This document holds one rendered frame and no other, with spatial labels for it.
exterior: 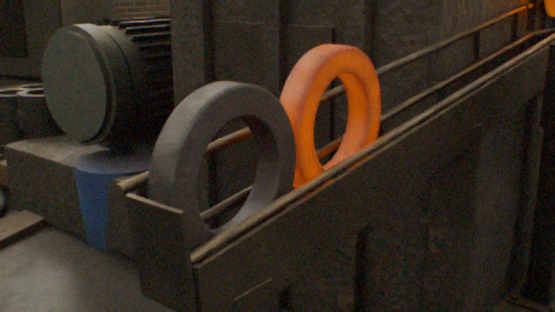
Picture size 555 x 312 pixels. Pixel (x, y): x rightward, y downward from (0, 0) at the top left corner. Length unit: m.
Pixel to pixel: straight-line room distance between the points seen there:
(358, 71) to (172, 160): 0.30
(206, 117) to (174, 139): 0.04
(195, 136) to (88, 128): 1.50
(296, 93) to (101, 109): 1.33
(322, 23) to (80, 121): 1.04
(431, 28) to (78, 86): 1.22
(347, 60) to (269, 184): 0.18
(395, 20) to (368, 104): 0.41
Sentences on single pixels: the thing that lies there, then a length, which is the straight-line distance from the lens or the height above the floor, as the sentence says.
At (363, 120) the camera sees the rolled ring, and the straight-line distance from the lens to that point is 0.80.
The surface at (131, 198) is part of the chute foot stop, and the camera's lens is 0.58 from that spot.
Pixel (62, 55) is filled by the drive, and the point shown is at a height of 0.59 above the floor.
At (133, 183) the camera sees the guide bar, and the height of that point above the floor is 0.64.
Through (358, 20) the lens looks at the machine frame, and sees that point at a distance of 1.19.
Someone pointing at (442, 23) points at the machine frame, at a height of 0.75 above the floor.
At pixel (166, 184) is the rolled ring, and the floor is 0.65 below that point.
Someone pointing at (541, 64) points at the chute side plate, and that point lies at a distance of 1.34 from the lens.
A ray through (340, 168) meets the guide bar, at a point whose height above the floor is 0.61.
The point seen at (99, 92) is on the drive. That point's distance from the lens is 1.97.
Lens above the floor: 0.83
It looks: 16 degrees down
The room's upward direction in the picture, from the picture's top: straight up
